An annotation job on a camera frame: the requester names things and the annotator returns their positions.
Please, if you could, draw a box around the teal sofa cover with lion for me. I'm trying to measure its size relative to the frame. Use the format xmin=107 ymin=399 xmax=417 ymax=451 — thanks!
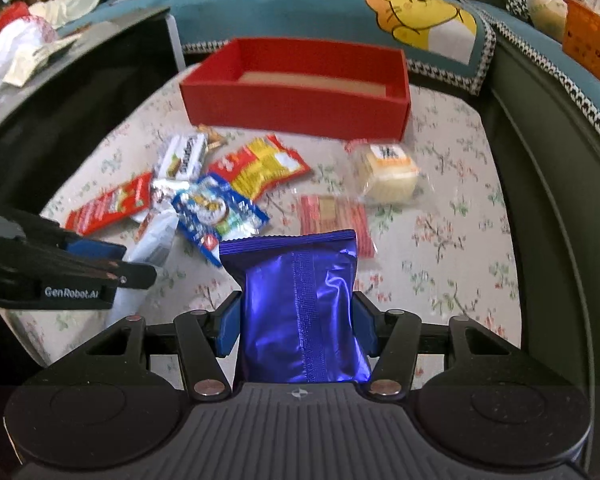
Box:
xmin=61 ymin=0 xmax=600 ymax=136

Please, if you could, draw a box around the red white plastic bag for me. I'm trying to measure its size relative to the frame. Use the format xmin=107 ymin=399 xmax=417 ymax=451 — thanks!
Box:
xmin=0 ymin=1 xmax=81 ymax=91

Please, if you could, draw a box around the red cardboard box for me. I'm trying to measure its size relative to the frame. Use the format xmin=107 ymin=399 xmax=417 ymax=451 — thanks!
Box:
xmin=180 ymin=38 xmax=412 ymax=140

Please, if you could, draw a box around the white noodle snack packet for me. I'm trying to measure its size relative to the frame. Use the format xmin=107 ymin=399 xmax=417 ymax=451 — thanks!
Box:
xmin=104 ymin=206 xmax=178 ymax=327

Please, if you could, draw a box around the orange plastic basket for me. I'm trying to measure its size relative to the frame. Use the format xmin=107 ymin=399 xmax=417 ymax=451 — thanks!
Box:
xmin=562 ymin=0 xmax=600 ymax=80

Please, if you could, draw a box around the floral table cloth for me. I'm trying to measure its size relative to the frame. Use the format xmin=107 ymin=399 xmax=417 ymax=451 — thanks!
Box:
xmin=0 ymin=65 xmax=521 ymax=366

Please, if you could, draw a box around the black side table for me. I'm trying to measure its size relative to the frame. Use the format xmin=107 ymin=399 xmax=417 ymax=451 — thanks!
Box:
xmin=0 ymin=8 xmax=185 ymax=214

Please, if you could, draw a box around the blue foil snack bag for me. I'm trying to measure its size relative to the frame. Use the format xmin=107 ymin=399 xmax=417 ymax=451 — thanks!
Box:
xmin=220 ymin=230 xmax=370 ymax=384

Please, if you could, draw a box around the blue white snack packet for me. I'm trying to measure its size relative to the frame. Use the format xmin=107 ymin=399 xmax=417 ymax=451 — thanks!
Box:
xmin=171 ymin=174 xmax=270 ymax=268

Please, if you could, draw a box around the red spicy strip packet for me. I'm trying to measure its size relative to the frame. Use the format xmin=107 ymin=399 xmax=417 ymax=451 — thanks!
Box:
xmin=65 ymin=172 xmax=152 ymax=236

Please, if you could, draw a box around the small gold candy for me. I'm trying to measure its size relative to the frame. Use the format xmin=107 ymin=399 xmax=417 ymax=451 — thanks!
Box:
xmin=197 ymin=125 xmax=227 ymax=151

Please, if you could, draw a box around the cream pastry clear wrapper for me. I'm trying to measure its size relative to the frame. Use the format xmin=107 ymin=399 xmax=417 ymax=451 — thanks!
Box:
xmin=344 ymin=139 xmax=434 ymax=206

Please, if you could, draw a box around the red cake packet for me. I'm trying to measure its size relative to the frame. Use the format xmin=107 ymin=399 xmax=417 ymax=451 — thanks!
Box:
xmin=298 ymin=195 xmax=376 ymax=259

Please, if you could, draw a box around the silver white candy packet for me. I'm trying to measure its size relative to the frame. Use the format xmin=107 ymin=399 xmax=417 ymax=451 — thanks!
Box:
xmin=154 ymin=132 xmax=208 ymax=182

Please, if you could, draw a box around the red yellow snack packet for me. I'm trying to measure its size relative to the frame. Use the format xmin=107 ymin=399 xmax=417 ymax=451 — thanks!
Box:
xmin=208 ymin=134 xmax=311 ymax=202

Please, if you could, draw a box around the dark green sofa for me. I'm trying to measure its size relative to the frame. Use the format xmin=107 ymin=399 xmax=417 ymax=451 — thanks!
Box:
xmin=480 ymin=36 xmax=600 ymax=391

